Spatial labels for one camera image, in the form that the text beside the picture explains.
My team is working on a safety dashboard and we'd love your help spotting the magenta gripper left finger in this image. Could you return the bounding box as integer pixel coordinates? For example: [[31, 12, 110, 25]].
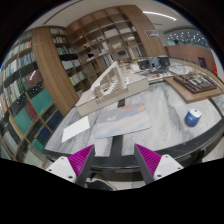
[[46, 145, 95, 187]]

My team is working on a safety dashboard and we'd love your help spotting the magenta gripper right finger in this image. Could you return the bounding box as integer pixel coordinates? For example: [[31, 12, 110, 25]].
[[134, 144, 183, 184]]

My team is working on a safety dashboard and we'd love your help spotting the white paper sheet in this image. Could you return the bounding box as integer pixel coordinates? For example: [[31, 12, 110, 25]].
[[62, 116, 90, 142]]

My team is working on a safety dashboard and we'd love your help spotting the blue white cylindrical container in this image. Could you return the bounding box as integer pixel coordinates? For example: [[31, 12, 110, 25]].
[[185, 108, 202, 127]]

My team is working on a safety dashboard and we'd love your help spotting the wooden bookshelf with books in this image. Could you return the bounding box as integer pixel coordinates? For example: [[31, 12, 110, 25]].
[[0, 28, 64, 168]]

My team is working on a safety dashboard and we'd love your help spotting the dark model on wooden board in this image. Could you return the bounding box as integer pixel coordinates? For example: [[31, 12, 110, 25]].
[[164, 73, 224, 104]]

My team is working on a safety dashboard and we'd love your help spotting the white architectural model on base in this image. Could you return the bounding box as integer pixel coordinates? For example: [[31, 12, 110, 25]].
[[76, 62, 149, 116]]

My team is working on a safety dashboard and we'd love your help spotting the black box on table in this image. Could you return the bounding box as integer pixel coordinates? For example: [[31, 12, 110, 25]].
[[138, 59, 149, 70]]

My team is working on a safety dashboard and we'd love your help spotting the wooden open wall shelving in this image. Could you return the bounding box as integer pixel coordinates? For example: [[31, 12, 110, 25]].
[[50, 5, 165, 94]]

